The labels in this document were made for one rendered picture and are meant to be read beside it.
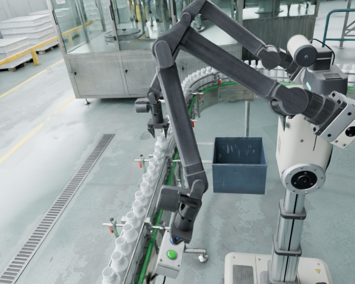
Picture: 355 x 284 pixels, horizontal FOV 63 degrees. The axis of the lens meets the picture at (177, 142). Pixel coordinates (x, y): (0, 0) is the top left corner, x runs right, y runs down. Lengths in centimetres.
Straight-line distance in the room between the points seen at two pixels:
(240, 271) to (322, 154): 111
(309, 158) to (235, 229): 152
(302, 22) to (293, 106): 558
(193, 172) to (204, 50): 34
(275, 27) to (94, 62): 354
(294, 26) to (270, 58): 512
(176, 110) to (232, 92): 196
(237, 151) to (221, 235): 85
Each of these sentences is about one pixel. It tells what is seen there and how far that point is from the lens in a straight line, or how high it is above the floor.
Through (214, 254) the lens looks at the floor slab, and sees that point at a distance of 243.
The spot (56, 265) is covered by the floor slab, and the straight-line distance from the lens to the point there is 269.
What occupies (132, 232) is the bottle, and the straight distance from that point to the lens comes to 110.
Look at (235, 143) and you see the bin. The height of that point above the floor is 90.
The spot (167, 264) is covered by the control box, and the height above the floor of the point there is 111.
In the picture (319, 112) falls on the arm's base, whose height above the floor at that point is 156.
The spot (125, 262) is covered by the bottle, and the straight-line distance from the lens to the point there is 105.
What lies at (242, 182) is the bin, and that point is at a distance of 176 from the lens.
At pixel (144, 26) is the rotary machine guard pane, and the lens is 452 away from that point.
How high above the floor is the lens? 195
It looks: 32 degrees down
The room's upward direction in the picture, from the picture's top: 6 degrees counter-clockwise
